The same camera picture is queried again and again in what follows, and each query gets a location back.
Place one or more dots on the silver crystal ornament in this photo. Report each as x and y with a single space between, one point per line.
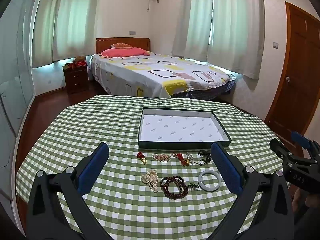
190 158

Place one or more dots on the dark wooden nightstand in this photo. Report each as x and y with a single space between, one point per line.
76 80

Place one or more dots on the white light switch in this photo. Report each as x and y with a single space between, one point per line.
275 45

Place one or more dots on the white jade bangle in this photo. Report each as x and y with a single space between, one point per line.
201 183

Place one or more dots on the yellowish object on box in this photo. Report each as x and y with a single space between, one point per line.
78 58

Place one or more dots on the orange cushion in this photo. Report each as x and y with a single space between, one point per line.
121 45

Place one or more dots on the white curtain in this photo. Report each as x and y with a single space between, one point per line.
77 17
42 30
192 17
235 30

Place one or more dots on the glass door wardrobe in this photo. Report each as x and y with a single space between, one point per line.
15 80

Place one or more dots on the wooden bed headboard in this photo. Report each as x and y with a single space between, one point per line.
120 40

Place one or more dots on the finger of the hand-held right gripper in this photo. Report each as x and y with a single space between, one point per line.
280 148
300 137

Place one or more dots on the red knot gold charm pendant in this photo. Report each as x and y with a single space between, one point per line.
183 161

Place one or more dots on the person's right hand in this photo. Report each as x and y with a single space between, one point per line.
306 197

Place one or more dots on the green checked tablecloth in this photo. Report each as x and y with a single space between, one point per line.
100 130

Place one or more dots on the metal door knob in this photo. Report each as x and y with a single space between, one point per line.
288 79

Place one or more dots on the blue plaid bedding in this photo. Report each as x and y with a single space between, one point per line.
215 90

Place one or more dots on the red box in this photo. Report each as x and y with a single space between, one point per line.
80 64

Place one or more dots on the red rose gold pendant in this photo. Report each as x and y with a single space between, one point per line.
142 158

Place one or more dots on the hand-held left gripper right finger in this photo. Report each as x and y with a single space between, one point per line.
226 170

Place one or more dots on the brown wooden door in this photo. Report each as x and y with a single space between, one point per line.
295 80

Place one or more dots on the pink pillow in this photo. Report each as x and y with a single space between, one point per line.
122 52

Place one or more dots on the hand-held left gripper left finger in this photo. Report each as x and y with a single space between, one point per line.
93 167

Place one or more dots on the green box tray white lining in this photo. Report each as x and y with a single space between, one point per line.
182 130

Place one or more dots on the bed with patterned sheet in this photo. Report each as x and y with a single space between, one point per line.
155 75

